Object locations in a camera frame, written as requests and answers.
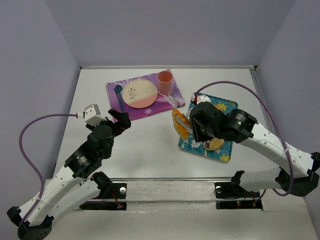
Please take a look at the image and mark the metal tongs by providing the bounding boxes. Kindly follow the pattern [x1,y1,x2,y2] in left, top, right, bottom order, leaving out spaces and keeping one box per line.
[176,113,212,150]

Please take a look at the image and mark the orange croissant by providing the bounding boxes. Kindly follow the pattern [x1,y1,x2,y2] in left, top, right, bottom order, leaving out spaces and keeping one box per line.
[171,108,193,140]

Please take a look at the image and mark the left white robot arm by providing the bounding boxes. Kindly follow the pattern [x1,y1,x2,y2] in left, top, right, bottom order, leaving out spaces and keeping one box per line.
[6,104,131,240]

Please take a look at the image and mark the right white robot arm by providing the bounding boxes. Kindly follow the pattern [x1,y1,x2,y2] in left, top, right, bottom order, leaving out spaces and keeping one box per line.
[189,102,320,197]

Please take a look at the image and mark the glazed donut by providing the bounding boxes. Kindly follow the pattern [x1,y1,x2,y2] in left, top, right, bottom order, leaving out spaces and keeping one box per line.
[214,103,227,112]

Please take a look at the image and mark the light round bun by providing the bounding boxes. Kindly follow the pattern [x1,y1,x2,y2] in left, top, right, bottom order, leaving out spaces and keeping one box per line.
[205,138,225,151]

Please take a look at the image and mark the cream and pink plate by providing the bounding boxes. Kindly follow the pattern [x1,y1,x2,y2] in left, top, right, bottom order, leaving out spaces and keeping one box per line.
[121,79,158,109]

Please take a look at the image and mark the blue plastic spoon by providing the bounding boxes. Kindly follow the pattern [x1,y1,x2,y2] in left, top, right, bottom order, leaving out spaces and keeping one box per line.
[114,84,125,113]

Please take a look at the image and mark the teal floral tray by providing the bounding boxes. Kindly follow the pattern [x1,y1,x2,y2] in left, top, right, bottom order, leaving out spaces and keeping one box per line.
[178,93,238,163]

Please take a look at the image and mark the purple floral placemat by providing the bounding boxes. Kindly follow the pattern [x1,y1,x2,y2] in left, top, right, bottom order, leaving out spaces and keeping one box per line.
[106,69,186,121]

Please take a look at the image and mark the pink plastic cup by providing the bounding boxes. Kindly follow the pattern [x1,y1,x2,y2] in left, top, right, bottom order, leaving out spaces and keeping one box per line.
[157,70,173,95]

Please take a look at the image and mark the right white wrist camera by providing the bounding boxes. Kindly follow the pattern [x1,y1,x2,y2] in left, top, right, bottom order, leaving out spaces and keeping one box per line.
[192,94,212,105]

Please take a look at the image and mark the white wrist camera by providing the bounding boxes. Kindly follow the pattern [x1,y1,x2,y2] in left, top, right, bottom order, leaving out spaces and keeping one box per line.
[83,104,105,126]
[192,94,212,105]

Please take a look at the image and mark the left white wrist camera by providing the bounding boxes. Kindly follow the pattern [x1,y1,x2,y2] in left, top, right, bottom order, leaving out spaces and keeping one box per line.
[83,104,105,126]

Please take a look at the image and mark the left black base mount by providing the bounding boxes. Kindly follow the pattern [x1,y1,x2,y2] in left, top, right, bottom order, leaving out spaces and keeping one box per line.
[79,171,127,211]

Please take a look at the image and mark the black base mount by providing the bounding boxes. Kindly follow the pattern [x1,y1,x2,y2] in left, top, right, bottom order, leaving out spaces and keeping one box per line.
[79,171,127,211]
[214,170,263,210]

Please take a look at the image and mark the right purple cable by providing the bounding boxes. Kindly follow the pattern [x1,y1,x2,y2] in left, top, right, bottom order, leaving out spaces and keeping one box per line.
[193,81,294,196]

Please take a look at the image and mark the purple cable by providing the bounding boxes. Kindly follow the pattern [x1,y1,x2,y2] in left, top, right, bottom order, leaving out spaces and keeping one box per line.
[17,113,85,227]
[193,81,294,196]

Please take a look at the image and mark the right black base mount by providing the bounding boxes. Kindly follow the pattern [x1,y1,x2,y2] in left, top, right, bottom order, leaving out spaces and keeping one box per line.
[214,170,263,210]

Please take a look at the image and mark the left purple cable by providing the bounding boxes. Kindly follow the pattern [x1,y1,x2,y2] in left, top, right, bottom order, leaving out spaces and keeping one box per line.
[17,113,85,227]

